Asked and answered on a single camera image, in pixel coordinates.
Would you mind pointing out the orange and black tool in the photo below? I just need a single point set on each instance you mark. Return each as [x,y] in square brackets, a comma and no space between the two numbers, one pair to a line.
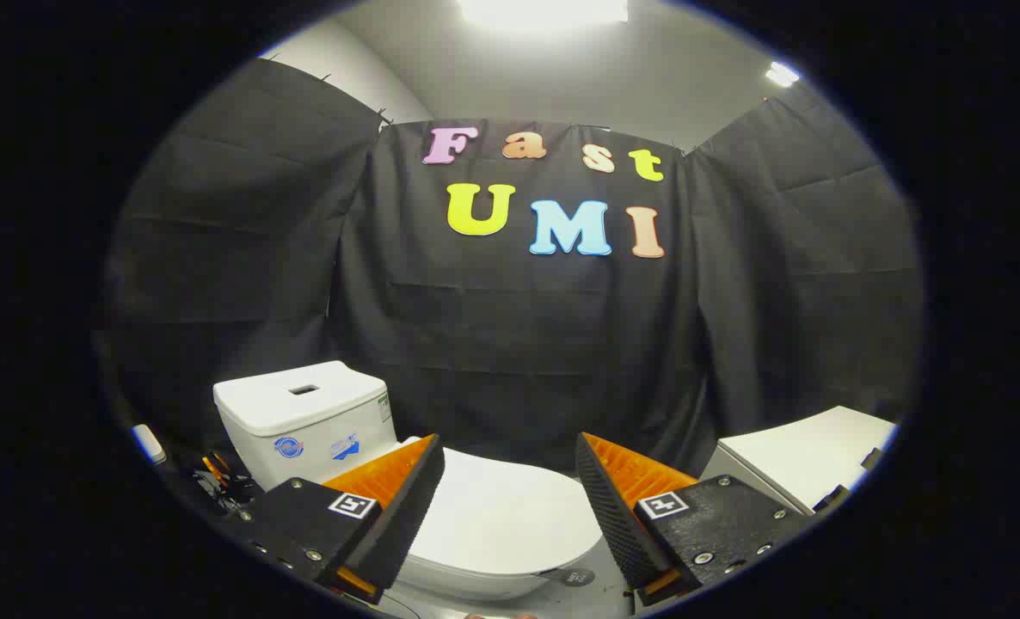
[222,486]

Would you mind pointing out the black backdrop cloth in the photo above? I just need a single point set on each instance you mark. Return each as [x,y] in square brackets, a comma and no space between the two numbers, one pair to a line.
[510,344]

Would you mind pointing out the small black label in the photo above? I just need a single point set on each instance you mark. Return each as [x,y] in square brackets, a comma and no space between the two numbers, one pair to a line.
[574,576]

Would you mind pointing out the small ceiling light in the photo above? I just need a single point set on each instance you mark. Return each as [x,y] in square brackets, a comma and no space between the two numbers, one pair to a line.
[782,75]

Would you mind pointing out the white cabinet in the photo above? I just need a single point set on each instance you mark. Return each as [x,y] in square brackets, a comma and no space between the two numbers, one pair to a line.
[802,456]

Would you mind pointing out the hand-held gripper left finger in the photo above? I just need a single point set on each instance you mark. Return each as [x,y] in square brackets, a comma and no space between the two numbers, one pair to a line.
[411,516]

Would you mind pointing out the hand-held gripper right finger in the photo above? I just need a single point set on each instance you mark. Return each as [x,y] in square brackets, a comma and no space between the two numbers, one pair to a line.
[609,516]

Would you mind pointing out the white toilet lid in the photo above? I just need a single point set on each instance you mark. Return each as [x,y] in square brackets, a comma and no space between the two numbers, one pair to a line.
[501,511]

